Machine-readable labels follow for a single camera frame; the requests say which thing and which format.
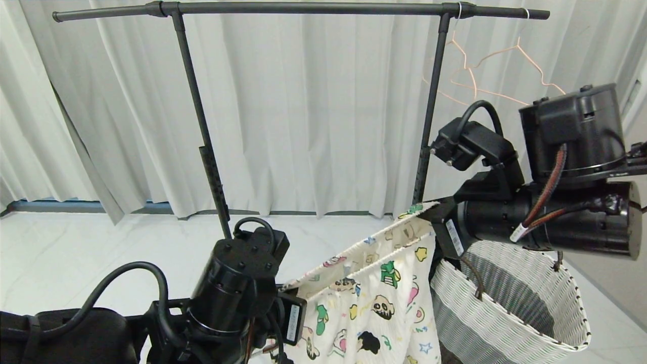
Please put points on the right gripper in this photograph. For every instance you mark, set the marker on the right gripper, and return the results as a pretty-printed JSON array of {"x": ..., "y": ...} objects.
[{"x": 490, "y": 220}]

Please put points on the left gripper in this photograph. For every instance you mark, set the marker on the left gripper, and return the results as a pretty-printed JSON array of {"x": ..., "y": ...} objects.
[{"x": 293, "y": 323}]

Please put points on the white laundry basket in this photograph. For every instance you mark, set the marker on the white laundry basket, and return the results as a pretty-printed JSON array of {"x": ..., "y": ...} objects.
[{"x": 480, "y": 328}]

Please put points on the white curtain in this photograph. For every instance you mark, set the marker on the white curtain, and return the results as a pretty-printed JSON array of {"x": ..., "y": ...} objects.
[{"x": 313, "y": 111}]

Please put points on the black clothes rack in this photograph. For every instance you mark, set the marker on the black clothes rack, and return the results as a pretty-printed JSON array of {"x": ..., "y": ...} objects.
[{"x": 303, "y": 8}]

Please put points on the pink clothes hanger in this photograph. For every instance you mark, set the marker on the pink clothes hanger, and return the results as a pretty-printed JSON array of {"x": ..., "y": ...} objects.
[
  {"x": 493, "y": 97},
  {"x": 460, "y": 54}
]

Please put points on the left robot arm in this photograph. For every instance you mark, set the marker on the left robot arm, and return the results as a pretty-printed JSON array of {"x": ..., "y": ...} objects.
[{"x": 230, "y": 293}]

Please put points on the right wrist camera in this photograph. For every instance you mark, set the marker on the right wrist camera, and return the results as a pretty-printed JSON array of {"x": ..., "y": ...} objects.
[{"x": 470, "y": 144}]

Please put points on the cream printed garment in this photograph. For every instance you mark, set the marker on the cream printed garment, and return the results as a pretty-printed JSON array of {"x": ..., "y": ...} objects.
[{"x": 384, "y": 313}]

